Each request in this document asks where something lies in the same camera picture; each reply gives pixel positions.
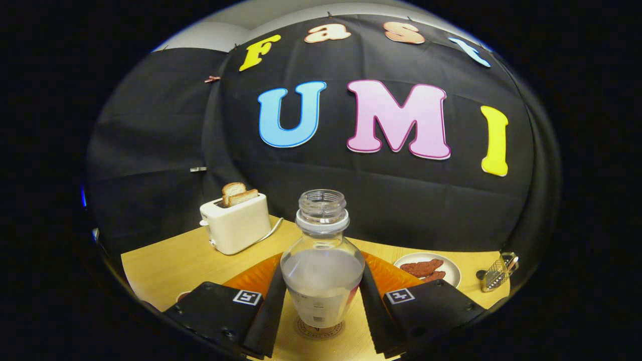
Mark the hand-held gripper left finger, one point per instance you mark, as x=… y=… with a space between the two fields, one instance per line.
x=266 y=321

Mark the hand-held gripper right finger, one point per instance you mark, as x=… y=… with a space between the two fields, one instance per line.
x=376 y=321

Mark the round wooden coaster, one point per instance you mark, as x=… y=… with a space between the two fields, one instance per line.
x=306 y=331

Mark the clear plastic juice bottle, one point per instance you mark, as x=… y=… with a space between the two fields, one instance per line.
x=321 y=281

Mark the red-brown meat piece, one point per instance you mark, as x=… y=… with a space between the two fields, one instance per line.
x=435 y=276
x=421 y=266

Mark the white round plate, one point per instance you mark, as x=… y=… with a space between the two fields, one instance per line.
x=451 y=273

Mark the cream toaster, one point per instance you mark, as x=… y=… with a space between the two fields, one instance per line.
x=238 y=228

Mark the wooden table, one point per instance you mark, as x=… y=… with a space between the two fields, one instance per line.
x=170 y=265

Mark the black backdrop cloth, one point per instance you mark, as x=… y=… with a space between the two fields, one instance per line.
x=401 y=200

